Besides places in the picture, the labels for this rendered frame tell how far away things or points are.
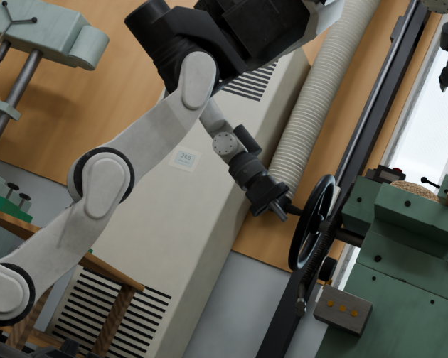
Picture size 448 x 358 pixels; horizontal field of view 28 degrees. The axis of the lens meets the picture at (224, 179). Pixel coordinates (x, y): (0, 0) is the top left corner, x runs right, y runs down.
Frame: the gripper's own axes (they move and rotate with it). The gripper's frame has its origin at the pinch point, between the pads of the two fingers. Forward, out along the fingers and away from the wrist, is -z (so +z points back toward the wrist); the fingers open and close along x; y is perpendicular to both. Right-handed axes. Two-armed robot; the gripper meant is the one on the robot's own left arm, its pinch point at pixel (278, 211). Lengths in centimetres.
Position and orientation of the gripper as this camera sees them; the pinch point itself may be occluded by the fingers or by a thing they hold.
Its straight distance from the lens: 241.9
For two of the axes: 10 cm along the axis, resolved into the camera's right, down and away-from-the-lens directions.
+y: 3.2, 1.8, 9.3
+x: 7.6, -6.4, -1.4
